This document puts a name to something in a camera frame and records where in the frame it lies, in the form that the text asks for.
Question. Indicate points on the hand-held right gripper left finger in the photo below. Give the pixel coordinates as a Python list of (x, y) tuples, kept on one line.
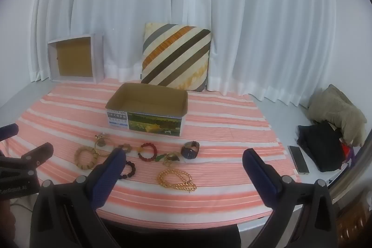
[(110, 175)]

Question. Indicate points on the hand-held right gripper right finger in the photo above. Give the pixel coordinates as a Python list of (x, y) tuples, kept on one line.
[(261, 178)]

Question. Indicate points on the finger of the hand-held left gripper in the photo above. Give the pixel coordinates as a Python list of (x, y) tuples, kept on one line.
[(8, 131), (39, 153)]

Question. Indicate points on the printed cardboard box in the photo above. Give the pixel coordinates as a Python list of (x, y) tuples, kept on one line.
[(151, 123)]

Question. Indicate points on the smartphone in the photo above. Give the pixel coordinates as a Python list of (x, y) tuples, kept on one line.
[(298, 159)]

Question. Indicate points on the green pendant with brown tassel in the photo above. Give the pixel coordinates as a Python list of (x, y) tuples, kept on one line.
[(159, 159)]

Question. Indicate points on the pink white striped blanket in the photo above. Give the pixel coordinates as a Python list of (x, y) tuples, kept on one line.
[(226, 131)]

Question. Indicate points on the black folded cloth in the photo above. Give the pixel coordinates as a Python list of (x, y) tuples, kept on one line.
[(322, 146)]

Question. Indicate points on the dark wristwatch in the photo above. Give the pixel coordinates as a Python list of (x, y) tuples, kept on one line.
[(190, 149)]

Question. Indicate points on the small red item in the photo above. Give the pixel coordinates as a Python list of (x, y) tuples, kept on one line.
[(346, 150)]

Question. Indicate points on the shallow white cardboard box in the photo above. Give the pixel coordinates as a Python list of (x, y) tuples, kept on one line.
[(74, 57)]

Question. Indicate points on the beige plush cushion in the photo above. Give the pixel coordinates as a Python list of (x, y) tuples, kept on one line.
[(337, 111)]

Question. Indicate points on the brown wooden furniture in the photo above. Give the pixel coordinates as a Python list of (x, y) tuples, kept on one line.
[(354, 219)]

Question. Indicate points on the diagonal striped pillow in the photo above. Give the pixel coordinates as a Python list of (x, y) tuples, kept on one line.
[(177, 56)]

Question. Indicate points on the white curtain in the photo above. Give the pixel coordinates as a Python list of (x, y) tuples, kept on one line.
[(116, 4), (261, 18)]

